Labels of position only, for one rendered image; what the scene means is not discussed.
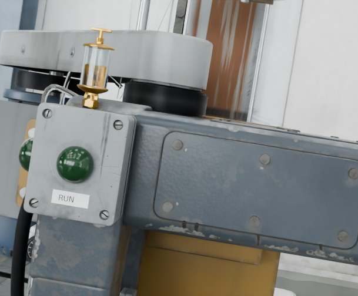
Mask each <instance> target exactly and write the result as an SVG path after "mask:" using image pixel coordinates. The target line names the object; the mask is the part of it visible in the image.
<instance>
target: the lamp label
mask: <svg viewBox="0 0 358 296"><path fill-rule="evenodd" d="M89 196H90V195H86V194H80V193H73V192H69V191H62V190H55V189H53V193H52V201H51V203H57V204H64V205H67V206H74V207H81V208H88V203H89Z"/></svg>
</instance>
